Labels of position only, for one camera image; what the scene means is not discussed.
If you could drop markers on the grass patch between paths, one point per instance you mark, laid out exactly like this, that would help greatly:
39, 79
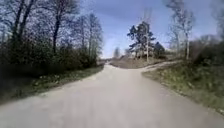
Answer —
133, 63

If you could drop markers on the grey gravel path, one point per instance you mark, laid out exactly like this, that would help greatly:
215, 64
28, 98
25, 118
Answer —
113, 100

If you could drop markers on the dark pine tree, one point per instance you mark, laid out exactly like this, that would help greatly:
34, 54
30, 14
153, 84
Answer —
141, 38

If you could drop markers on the pale pole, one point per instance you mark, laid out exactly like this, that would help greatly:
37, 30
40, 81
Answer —
147, 43

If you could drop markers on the grass verge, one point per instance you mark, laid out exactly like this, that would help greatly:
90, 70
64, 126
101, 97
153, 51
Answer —
196, 81
50, 81

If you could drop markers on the row of bare trees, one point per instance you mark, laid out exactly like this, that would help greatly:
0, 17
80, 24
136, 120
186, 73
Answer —
40, 40

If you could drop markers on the pale birch tree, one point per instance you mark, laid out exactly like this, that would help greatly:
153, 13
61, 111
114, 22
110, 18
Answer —
184, 30

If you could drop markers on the dark bushes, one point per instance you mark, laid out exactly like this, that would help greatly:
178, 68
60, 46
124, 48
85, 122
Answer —
208, 51

